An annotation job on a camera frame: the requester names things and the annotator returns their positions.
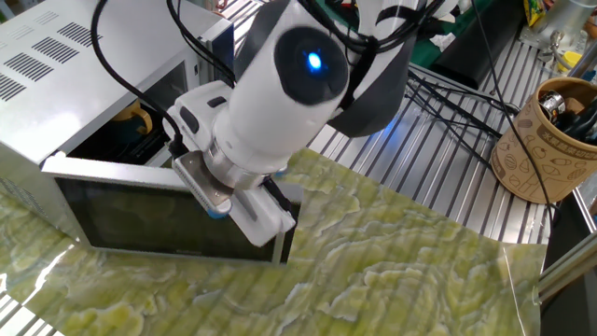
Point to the silver microwave oven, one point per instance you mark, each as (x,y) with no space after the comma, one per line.
(93,70)

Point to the black glass microwave door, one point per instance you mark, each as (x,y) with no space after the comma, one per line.
(140,219)

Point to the green marble pattern mat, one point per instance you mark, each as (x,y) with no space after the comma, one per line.
(373,280)

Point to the yellow snack packet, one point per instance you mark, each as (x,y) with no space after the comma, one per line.
(534,11)

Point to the brown cardboard bucket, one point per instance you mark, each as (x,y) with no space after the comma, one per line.
(536,163)

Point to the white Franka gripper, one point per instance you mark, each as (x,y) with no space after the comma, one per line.
(196,116)

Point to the grey metal stand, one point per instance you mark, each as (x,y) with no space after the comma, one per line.
(569,16)

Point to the aluminium frame bar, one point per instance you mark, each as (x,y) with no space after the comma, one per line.
(569,266)

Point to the white paper scrap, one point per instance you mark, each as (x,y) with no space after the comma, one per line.
(443,42)

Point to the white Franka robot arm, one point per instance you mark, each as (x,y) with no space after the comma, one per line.
(289,93)

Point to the small yellow object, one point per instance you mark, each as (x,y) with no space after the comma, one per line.
(570,60)

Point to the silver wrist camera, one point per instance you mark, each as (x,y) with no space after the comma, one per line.
(200,184)

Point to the black rectangular case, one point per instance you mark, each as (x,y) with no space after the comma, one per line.
(476,42)

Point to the silver tape roll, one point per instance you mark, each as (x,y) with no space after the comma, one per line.
(552,105)

